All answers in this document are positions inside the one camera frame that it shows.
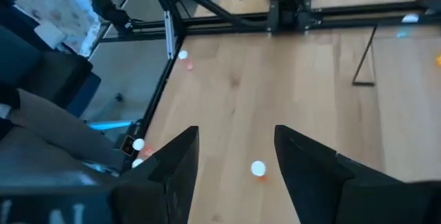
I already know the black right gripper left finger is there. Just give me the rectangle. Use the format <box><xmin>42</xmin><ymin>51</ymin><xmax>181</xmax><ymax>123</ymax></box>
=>
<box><xmin>110</xmin><ymin>125</ymin><xmax>201</xmax><ymax>224</ymax></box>

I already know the small black camera box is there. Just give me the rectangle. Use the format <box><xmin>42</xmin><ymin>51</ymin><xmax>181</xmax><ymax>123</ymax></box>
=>
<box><xmin>120</xmin><ymin>134</ymin><xmax>136</xmax><ymax>156</ymax></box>

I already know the white floral patterned cloth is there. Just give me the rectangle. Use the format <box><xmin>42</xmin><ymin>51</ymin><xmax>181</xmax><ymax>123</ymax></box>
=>
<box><xmin>13</xmin><ymin>0</ymin><xmax>101</xmax><ymax>54</ymax></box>

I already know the black office chair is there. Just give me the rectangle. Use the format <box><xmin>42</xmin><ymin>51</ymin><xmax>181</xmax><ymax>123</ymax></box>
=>
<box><xmin>0</xmin><ymin>23</ymin><xmax>135</xmax><ymax>132</ymax></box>

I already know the person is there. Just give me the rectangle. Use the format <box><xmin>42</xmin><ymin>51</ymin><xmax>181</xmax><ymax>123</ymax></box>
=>
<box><xmin>0</xmin><ymin>82</ymin><xmax>125</xmax><ymax>183</ymax></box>

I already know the pink medicine bottle white cap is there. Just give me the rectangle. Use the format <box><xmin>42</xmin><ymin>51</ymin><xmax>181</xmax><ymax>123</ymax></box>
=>
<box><xmin>177</xmin><ymin>50</ymin><xmax>194</xmax><ymax>72</ymax></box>
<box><xmin>132</xmin><ymin>138</ymin><xmax>156</xmax><ymax>159</ymax></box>

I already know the silver frame bracket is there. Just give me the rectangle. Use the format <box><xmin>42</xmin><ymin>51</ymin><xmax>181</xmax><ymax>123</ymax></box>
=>
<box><xmin>164</xmin><ymin>10</ymin><xmax>175</xmax><ymax>59</ymax></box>

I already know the teal medicine bottle white cap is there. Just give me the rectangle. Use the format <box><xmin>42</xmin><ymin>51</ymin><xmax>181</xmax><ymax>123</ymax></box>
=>
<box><xmin>400</xmin><ymin>12</ymin><xmax>420</xmax><ymax>25</ymax></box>

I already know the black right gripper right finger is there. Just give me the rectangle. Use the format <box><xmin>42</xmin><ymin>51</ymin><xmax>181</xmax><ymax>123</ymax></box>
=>
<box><xmin>274</xmin><ymin>124</ymin><xmax>407</xmax><ymax>224</ymax></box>

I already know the orange medicine bottle white cap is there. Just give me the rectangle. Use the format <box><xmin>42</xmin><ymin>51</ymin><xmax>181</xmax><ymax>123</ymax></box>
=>
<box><xmin>250</xmin><ymin>160</ymin><xmax>269</xmax><ymax>183</ymax></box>

